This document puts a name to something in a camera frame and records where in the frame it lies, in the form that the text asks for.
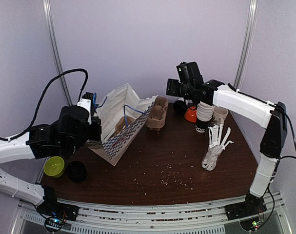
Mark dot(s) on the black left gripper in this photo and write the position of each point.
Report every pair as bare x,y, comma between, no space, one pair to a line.
95,135

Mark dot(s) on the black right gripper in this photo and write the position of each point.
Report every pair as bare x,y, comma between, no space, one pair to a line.
172,87

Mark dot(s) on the stack of paper cups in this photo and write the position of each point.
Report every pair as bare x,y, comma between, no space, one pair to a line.
204,116

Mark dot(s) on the single brown pulp cup carrier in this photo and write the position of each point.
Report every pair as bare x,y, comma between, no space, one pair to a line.
121,125

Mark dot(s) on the blue checkered paper bag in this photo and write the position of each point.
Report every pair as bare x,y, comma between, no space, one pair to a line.
122,115

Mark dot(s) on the stack of black cup lids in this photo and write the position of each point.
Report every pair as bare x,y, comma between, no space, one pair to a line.
76,171

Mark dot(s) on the single white paper cup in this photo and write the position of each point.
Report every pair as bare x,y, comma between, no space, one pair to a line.
180,107

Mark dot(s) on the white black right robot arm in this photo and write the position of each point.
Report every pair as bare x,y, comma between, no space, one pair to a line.
269,116

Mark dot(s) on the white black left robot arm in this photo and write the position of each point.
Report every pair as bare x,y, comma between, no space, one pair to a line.
68,134

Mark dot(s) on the orange bowl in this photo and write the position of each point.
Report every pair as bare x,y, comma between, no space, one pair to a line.
191,114

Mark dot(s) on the beige ceramic mug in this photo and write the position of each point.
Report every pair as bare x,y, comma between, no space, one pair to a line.
218,114

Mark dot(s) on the brown pulp cup carrier stack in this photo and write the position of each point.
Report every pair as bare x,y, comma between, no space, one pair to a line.
157,117

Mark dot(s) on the green bowl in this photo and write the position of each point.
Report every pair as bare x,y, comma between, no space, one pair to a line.
54,167

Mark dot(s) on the glass of wrapped straws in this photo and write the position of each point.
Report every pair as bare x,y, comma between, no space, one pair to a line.
217,144

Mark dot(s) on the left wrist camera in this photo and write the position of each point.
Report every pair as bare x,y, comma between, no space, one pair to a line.
88,102

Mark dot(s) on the right aluminium frame post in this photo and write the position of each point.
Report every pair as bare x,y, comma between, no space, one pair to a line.
247,43

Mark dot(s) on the aluminium frame post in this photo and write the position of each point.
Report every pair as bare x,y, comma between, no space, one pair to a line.
247,43
55,50

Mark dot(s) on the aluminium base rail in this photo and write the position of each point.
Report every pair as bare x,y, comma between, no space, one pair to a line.
193,218

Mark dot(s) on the left aluminium frame post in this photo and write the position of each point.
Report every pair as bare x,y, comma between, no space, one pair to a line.
55,50

